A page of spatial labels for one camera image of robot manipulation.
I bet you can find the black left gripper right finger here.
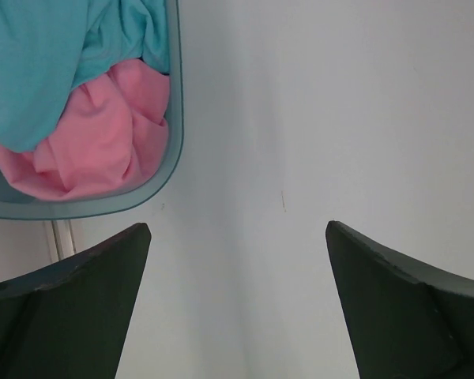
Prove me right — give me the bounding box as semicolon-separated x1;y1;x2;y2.
325;220;474;378

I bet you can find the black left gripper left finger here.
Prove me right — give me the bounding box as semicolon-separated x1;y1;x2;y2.
0;223;151;379

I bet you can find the teal t-shirt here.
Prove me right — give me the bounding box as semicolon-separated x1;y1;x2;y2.
0;0;170;152

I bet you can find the grey-blue plastic basket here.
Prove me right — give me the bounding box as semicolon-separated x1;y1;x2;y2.
0;1;184;221

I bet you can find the pink t-shirt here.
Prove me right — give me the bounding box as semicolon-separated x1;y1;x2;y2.
0;59;170;201

